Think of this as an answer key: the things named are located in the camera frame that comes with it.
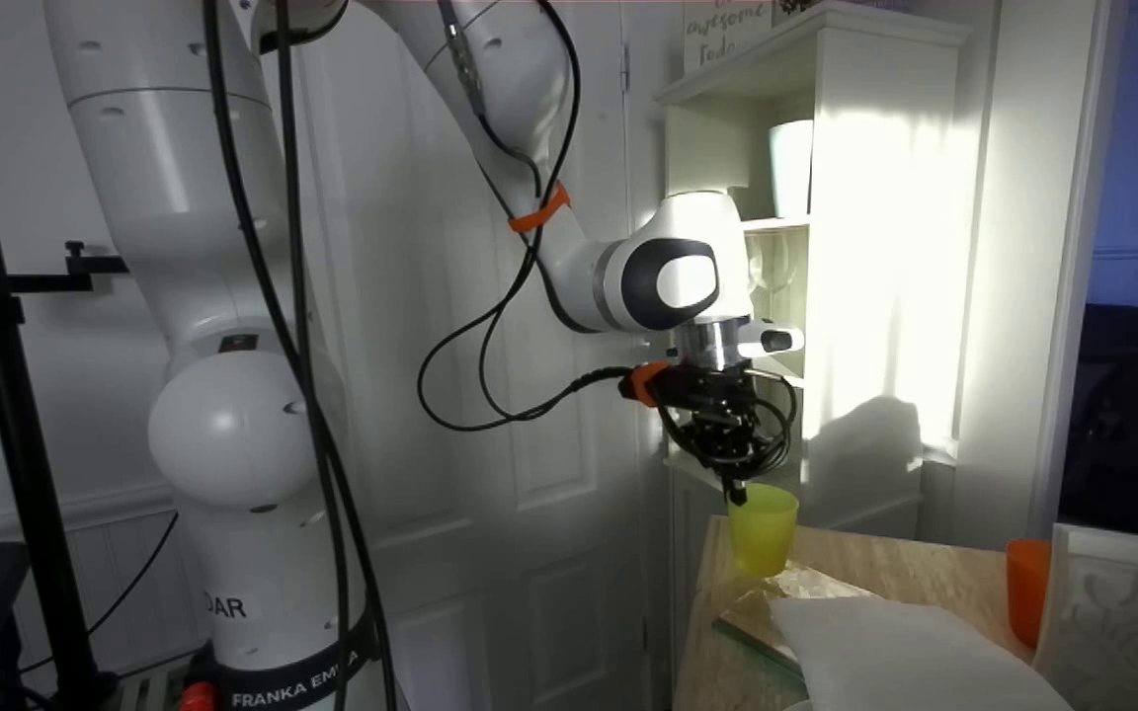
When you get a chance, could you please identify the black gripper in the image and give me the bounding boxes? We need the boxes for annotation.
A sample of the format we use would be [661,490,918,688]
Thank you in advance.
[663,391,768,511]

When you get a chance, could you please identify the yellow plastic cup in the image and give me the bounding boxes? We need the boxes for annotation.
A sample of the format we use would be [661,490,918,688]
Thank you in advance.
[721,484,800,586]

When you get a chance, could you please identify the wooden top white cabinet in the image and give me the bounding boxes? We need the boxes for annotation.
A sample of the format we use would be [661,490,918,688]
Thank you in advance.
[666,511,1057,711]

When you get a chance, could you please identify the white open shelf cabinet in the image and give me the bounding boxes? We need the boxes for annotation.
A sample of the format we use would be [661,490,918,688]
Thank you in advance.
[653,0,981,545]

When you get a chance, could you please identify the orange plastic cup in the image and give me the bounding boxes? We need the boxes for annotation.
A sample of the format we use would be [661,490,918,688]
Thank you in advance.
[1003,535,1055,652]

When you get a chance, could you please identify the crumpled clear plastic wrap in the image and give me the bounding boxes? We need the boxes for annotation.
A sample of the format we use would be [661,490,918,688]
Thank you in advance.
[757,561,877,624]

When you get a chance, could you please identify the white panel door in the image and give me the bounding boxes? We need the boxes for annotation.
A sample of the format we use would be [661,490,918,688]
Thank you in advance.
[287,0,666,711]

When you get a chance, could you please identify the white cloth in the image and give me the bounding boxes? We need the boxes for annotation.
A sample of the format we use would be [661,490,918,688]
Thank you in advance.
[768,593,1073,711]

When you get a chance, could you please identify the dark sofa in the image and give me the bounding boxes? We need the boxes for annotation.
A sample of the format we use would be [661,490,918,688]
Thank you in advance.
[1057,301,1138,545]

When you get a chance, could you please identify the white lettered sign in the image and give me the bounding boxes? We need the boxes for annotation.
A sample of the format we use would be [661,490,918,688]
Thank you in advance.
[681,0,777,78]

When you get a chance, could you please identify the pale textured fabric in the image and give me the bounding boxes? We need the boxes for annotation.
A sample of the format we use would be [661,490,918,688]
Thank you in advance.
[1035,523,1138,711]

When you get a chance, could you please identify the black tripod stand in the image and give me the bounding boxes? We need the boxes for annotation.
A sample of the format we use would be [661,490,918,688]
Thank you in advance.
[0,0,130,711]

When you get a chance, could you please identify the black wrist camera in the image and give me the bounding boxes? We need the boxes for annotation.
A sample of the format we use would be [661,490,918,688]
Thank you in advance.
[621,361,768,411]

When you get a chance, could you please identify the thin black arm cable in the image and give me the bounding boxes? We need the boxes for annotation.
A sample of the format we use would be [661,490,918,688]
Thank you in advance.
[415,0,800,505]

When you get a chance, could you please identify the thick black hanging cable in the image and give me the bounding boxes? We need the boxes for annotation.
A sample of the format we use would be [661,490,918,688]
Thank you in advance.
[199,0,403,711]

